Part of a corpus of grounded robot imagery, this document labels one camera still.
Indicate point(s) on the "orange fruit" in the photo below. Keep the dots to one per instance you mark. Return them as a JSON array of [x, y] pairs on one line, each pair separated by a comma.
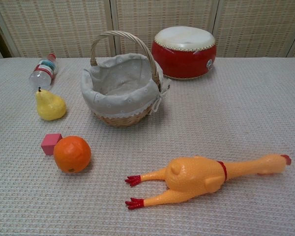
[[72, 154]]

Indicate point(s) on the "pink wooden cube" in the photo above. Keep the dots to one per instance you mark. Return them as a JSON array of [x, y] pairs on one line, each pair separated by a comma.
[[49, 144]]

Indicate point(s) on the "wicker basket with cloth liner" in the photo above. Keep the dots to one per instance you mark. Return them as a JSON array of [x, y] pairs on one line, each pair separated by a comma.
[[123, 98]]

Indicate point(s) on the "white textured tablecloth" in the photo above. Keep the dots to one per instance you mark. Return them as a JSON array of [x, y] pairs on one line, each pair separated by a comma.
[[211, 118]]

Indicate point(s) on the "red drum with white skin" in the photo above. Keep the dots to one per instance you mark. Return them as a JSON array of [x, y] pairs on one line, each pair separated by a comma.
[[184, 57]]

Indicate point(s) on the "yellow rubber chicken toy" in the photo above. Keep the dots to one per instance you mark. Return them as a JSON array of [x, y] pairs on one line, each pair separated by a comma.
[[194, 177]]

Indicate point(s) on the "yellow pear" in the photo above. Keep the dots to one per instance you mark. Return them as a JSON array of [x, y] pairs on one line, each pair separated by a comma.
[[50, 106]]

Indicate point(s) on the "clear plastic water bottle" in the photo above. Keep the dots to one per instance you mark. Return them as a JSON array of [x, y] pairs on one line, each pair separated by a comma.
[[44, 71]]

